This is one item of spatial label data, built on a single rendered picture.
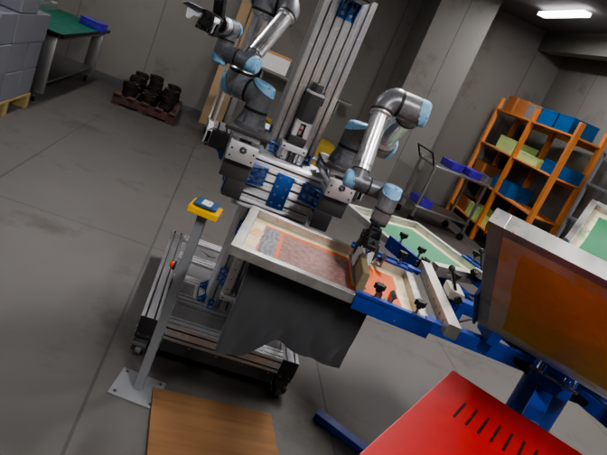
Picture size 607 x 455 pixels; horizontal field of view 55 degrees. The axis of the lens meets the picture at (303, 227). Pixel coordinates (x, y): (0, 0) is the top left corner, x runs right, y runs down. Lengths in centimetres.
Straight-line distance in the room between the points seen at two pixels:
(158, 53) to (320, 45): 729
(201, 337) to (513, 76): 882
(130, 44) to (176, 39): 74
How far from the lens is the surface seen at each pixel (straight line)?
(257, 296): 222
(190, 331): 304
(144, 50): 1017
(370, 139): 244
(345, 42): 301
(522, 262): 145
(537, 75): 1121
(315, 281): 211
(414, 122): 256
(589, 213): 381
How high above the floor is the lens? 171
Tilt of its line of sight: 16 degrees down
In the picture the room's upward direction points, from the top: 23 degrees clockwise
